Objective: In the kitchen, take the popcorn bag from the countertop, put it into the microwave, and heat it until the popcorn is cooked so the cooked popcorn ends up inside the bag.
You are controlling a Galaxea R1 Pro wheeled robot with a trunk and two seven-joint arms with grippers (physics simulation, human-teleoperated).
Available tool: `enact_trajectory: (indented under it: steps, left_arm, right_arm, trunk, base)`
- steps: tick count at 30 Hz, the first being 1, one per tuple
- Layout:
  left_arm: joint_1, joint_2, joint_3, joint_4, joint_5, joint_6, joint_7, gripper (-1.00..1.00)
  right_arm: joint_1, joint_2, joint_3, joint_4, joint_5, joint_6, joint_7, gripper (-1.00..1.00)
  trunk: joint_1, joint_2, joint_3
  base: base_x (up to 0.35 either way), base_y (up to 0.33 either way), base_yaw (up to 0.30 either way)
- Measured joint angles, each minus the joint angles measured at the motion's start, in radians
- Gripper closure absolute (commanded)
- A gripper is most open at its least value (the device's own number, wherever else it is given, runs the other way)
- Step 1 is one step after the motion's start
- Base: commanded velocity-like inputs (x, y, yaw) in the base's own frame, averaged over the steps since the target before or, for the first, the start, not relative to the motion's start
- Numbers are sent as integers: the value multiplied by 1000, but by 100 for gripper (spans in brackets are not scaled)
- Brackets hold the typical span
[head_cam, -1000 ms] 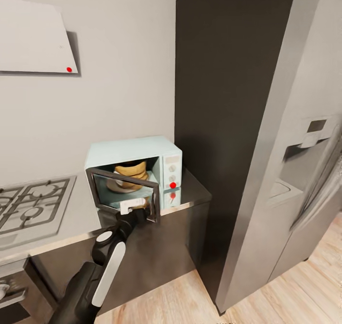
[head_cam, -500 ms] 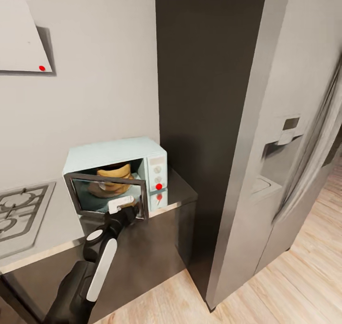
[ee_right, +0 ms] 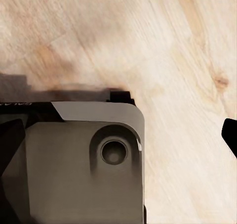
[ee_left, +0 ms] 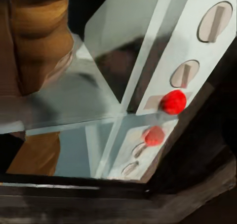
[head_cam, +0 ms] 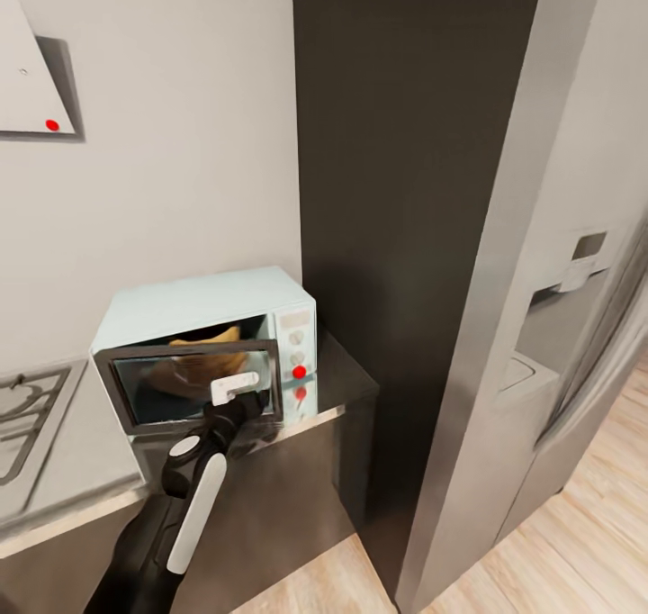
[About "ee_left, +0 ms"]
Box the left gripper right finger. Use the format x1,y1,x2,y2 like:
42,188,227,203
221,118,237,158

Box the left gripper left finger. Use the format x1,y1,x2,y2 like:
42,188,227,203
0,118,27,180

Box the microwave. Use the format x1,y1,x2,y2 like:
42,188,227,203
0,0,237,209

